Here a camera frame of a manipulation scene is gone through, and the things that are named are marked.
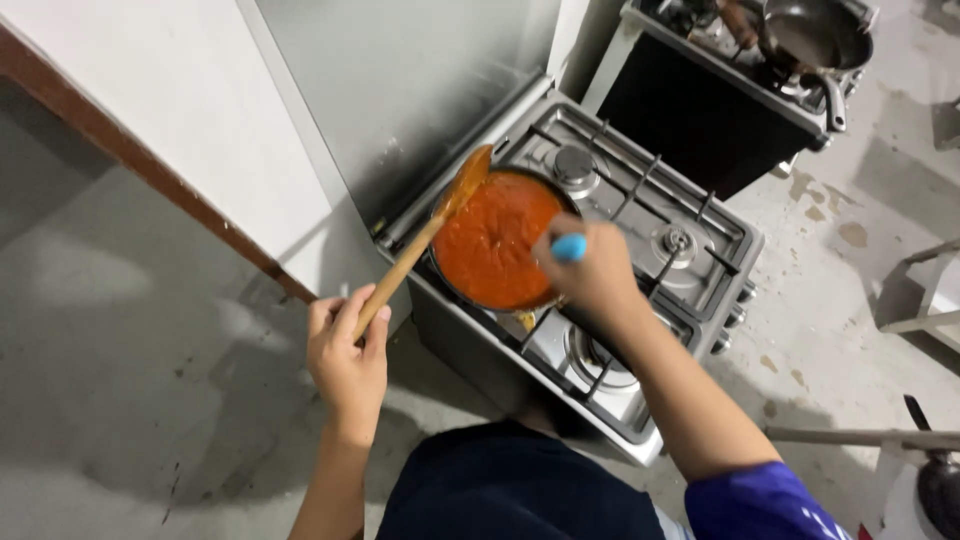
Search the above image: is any person's left hand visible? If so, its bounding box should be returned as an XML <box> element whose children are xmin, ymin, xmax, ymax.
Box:
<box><xmin>306</xmin><ymin>283</ymin><xmax>393</xmax><ymax>440</ymax></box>

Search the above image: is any person's right hand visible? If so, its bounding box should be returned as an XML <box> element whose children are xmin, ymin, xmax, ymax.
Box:
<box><xmin>532</xmin><ymin>213</ymin><xmax>651</xmax><ymax>321</ymax></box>

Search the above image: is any black saucepan with blue handle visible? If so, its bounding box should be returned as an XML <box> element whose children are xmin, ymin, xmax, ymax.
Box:
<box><xmin>427</xmin><ymin>165</ymin><xmax>591</xmax><ymax>315</ymax></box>

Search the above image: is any wooden spatula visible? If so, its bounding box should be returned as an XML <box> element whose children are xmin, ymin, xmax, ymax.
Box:
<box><xmin>351</xmin><ymin>144</ymin><xmax>496</xmax><ymax>342</ymax></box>

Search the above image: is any red tomato sauce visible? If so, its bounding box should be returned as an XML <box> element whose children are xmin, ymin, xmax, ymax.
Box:
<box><xmin>433</xmin><ymin>172</ymin><xmax>565</xmax><ymax>310</ymax></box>

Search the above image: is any round gas burner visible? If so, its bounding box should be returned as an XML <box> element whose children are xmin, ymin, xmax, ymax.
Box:
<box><xmin>650</xmin><ymin>223</ymin><xmax>699</xmax><ymax>268</ymax></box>
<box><xmin>551</xmin><ymin>144</ymin><xmax>602</xmax><ymax>198</ymax></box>
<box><xmin>562</xmin><ymin>322</ymin><xmax>643</xmax><ymax>396</ymax></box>

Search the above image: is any black burner grate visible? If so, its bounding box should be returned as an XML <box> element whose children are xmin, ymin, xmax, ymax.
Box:
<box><xmin>420</xmin><ymin>255</ymin><xmax>702</xmax><ymax>445</ymax></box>
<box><xmin>491</xmin><ymin>120</ymin><xmax>744</xmax><ymax>303</ymax></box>

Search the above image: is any silver gas stove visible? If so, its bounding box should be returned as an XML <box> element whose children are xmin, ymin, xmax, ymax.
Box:
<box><xmin>375</xmin><ymin>75</ymin><xmax>767</xmax><ymax>468</ymax></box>

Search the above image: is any black-fronted gas stove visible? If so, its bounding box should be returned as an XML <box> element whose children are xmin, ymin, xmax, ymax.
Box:
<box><xmin>581</xmin><ymin>0</ymin><xmax>882</xmax><ymax>201</ymax></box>

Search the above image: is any person's dark navy garment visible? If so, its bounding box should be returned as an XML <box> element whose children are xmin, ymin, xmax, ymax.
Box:
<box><xmin>375</xmin><ymin>420</ymin><xmax>670</xmax><ymax>540</ymax></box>

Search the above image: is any stainless stove lid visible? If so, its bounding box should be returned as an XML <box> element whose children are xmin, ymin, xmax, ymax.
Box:
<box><xmin>251</xmin><ymin>0</ymin><xmax>564</xmax><ymax>243</ymax></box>

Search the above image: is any person's blue sleeve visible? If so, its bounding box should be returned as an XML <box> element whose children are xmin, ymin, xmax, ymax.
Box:
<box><xmin>684</xmin><ymin>461</ymin><xmax>856</xmax><ymax>540</ymax></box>

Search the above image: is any dark metal frying pan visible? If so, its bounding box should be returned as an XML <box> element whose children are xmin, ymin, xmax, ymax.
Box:
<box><xmin>753</xmin><ymin>0</ymin><xmax>876</xmax><ymax>135</ymax></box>

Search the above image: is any long wooden stick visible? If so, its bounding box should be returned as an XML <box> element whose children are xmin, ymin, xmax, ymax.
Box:
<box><xmin>765</xmin><ymin>425</ymin><xmax>960</xmax><ymax>453</ymax></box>

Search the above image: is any brown wooden utensil handle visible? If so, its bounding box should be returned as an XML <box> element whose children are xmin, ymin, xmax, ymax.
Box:
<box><xmin>716</xmin><ymin>0</ymin><xmax>762</xmax><ymax>51</ymax></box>

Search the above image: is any white table frame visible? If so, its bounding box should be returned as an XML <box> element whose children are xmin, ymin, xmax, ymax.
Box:
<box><xmin>877</xmin><ymin>240</ymin><xmax>960</xmax><ymax>355</ymax></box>

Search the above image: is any black pan with handle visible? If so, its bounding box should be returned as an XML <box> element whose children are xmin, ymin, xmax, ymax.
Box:
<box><xmin>903</xmin><ymin>393</ymin><xmax>960</xmax><ymax>538</ymax></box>

